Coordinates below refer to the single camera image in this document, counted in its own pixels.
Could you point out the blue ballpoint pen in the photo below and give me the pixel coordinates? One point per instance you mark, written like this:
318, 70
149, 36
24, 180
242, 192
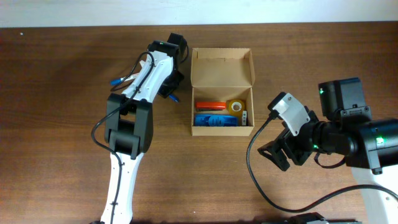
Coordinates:
174, 98

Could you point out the blue plastic tray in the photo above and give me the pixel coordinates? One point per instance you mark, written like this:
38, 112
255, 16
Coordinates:
215, 120

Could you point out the yellow clear tape roll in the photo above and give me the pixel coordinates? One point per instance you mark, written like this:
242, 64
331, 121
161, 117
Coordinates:
236, 107

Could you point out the open cardboard box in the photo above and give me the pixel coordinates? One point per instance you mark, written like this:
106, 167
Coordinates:
222, 74

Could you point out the blue white whiteboard marker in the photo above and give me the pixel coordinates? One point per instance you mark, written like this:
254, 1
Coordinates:
119, 80

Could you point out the orange black stapler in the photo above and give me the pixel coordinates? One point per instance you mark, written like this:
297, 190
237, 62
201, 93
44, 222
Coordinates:
210, 106

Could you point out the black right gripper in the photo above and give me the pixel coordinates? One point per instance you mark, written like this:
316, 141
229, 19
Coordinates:
292, 149

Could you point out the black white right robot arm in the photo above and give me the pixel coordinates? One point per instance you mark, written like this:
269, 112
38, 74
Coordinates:
368, 146

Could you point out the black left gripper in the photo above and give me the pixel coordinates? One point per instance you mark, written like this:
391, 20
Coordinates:
171, 84

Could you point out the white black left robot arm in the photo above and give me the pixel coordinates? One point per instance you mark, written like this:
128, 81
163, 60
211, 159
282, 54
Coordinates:
129, 119

